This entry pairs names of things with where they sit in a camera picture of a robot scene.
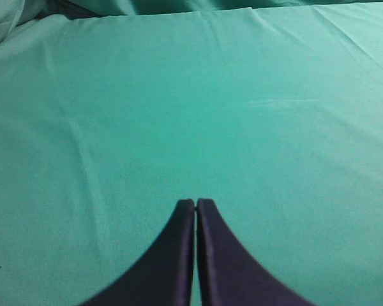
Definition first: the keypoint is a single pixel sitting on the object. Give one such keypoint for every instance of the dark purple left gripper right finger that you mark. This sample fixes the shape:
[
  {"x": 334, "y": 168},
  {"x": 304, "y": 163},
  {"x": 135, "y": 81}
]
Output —
[{"x": 228, "y": 273}]

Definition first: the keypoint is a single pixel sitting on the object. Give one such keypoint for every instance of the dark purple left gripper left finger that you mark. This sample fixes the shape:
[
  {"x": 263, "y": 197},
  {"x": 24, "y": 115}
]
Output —
[{"x": 163, "y": 275}]

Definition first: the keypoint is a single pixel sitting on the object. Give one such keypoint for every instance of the green table cloth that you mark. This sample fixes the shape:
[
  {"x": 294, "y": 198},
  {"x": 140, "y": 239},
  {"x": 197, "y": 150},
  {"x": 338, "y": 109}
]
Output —
[{"x": 276, "y": 114}]

